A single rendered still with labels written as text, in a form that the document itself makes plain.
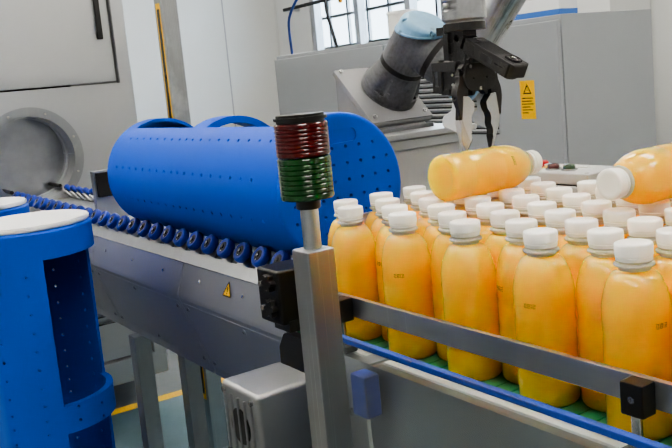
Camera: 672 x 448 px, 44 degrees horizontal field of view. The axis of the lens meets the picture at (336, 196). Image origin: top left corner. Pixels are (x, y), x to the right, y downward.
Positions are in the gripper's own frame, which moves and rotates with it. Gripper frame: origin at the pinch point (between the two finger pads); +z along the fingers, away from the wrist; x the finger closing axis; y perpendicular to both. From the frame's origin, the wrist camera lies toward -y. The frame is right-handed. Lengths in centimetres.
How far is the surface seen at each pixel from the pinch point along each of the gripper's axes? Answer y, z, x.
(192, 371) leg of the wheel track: 121, 69, 5
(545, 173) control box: -3.2, 7.0, -11.9
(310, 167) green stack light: -23, -3, 49
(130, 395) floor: 246, 118, -18
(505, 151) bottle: -11.4, 0.6, 6.1
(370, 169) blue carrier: 24.5, 5.0, 5.4
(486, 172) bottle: -12.8, 3.1, 11.8
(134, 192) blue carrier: 94, 11, 26
